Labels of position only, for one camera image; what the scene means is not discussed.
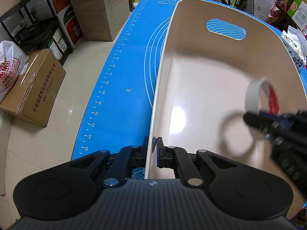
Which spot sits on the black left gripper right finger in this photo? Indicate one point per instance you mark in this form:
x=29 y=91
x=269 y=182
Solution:
x=177 y=159

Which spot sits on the white tissue pack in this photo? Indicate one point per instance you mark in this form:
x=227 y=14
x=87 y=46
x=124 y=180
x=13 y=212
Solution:
x=295 y=43

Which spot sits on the large wrapped cardboard box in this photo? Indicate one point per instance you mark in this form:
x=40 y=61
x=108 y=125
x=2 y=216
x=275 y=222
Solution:
x=101 y=20

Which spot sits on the white red plastic bag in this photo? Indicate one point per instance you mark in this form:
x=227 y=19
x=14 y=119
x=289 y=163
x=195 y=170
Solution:
x=13 y=60

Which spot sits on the beige plastic storage bin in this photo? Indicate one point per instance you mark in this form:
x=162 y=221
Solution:
x=210 y=56

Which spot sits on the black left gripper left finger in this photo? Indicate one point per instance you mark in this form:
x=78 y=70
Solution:
x=128 y=163

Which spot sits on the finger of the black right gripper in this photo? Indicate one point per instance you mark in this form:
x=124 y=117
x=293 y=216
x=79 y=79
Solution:
x=287 y=135

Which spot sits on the red white appliance box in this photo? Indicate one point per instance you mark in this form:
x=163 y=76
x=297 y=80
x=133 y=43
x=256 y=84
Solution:
x=68 y=21

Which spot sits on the green white carton box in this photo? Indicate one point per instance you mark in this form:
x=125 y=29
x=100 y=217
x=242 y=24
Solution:
x=298 y=13

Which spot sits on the brown cardboard box on floor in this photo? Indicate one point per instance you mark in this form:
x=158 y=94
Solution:
x=33 y=95

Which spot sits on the white masking tape roll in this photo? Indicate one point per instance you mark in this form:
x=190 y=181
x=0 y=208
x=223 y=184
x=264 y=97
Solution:
x=261 y=96

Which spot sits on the black metal shelf rack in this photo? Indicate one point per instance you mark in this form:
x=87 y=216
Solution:
x=34 y=25

